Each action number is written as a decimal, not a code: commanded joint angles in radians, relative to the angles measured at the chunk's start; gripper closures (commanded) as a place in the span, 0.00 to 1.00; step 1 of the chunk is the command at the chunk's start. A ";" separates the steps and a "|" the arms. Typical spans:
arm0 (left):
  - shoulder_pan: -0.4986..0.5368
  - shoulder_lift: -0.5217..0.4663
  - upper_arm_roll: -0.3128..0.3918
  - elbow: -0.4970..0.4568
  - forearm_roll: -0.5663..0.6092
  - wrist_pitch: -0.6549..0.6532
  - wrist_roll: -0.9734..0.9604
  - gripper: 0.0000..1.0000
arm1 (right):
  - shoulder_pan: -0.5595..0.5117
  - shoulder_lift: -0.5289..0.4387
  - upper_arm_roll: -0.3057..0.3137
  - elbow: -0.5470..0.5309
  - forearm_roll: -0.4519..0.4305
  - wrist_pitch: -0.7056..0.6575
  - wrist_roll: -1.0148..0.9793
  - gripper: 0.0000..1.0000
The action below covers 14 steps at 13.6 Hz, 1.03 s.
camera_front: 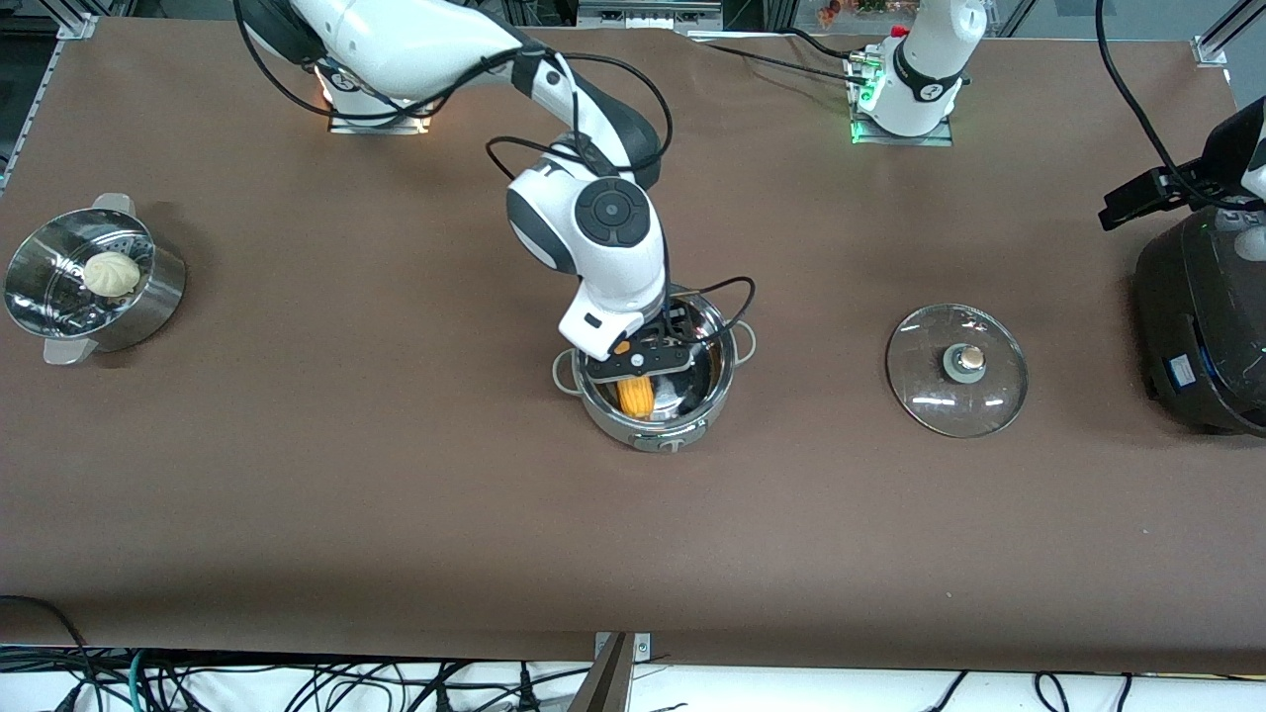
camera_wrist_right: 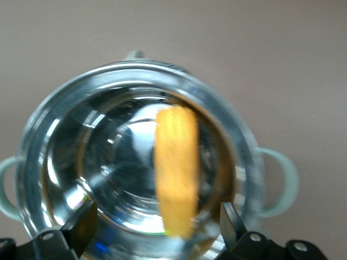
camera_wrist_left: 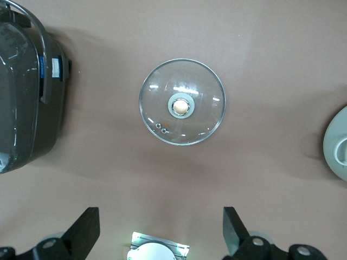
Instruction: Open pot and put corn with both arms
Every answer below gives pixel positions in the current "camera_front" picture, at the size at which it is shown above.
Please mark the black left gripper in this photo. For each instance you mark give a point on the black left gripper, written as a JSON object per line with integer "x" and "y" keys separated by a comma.
{"x": 1213, "y": 165}

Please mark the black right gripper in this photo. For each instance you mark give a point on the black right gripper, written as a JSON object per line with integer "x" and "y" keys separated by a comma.
{"x": 677, "y": 321}

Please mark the yellow corn cob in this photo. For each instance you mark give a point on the yellow corn cob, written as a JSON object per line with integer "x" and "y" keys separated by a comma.
{"x": 636, "y": 396}

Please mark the glass pot lid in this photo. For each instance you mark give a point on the glass pot lid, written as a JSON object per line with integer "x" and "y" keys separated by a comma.
{"x": 959, "y": 371}

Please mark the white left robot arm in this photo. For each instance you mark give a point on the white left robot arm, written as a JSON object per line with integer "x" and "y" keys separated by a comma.
{"x": 925, "y": 59}

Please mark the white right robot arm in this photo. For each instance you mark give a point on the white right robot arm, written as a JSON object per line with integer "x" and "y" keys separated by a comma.
{"x": 613, "y": 247}

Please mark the silver electric cooking pot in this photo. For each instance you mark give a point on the silver electric cooking pot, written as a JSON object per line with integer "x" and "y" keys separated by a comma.
{"x": 603, "y": 420}

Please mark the silver steamer pot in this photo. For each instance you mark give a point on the silver steamer pot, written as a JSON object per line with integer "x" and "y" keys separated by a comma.
{"x": 148, "y": 297}

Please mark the black rice cooker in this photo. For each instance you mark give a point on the black rice cooker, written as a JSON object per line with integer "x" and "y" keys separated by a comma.
{"x": 1202, "y": 336}

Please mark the grey power strip box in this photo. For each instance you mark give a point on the grey power strip box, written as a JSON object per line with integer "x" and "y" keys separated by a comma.
{"x": 648, "y": 14}

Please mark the orange background object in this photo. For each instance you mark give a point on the orange background object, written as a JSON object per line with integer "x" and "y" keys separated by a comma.
{"x": 836, "y": 10}

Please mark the white steamed bun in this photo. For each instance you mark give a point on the white steamed bun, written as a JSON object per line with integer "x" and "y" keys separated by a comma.
{"x": 111, "y": 274}

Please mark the metal corner bracket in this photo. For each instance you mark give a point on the metal corner bracket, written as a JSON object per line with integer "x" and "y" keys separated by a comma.
{"x": 1211, "y": 51}

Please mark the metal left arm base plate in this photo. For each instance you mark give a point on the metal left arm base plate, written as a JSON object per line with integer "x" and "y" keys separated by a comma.
{"x": 945, "y": 133}

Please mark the metal table clamp bracket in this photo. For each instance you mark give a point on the metal table clamp bracket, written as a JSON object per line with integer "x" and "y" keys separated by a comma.
{"x": 641, "y": 648}

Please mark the dark camera stand bar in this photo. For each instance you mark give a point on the dark camera stand bar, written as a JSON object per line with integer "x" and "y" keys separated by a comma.
{"x": 603, "y": 682}

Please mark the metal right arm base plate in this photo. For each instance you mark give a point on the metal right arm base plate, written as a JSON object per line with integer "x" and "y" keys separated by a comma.
{"x": 381, "y": 124}

